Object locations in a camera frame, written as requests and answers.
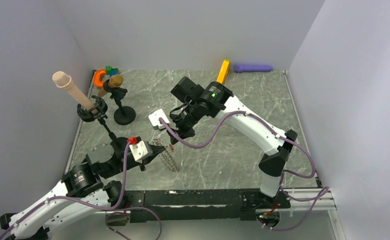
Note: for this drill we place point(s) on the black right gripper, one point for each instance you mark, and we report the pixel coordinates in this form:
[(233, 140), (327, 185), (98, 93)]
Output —
[(183, 133)]

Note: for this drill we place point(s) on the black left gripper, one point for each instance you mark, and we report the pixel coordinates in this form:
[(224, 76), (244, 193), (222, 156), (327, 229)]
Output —
[(156, 150)]

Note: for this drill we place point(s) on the metal disc with keyrings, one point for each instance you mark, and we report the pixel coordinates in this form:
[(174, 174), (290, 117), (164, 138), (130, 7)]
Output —
[(166, 157)]

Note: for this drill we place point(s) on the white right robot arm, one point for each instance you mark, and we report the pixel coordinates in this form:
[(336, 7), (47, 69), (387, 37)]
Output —
[(218, 101)]

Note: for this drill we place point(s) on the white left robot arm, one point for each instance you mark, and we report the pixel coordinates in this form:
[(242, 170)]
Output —
[(81, 192)]

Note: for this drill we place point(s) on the black short microphone stand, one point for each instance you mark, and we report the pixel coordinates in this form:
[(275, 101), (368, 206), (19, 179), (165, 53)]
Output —
[(124, 115)]

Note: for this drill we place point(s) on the yellow block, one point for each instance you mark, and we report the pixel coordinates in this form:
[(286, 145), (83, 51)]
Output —
[(223, 72)]

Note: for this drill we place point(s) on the purple cylinder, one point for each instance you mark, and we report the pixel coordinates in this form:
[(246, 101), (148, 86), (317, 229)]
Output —
[(242, 68)]

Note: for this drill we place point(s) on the gold microphone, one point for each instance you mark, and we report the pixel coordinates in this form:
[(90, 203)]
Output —
[(114, 82)]

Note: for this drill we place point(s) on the orange horseshoe toy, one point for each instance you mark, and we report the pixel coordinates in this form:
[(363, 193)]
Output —
[(98, 78)]

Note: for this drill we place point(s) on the green blue toy bricks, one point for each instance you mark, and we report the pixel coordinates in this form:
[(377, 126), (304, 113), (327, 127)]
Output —
[(110, 71)]

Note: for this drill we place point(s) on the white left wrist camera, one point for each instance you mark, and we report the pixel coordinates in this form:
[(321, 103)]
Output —
[(140, 149)]

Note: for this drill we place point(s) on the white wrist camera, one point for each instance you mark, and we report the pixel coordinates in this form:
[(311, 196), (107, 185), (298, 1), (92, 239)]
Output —
[(157, 118), (140, 149)]

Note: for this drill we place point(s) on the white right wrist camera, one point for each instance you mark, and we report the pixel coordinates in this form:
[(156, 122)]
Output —
[(157, 118)]

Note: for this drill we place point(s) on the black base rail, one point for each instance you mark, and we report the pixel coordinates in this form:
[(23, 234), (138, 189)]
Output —
[(201, 204)]

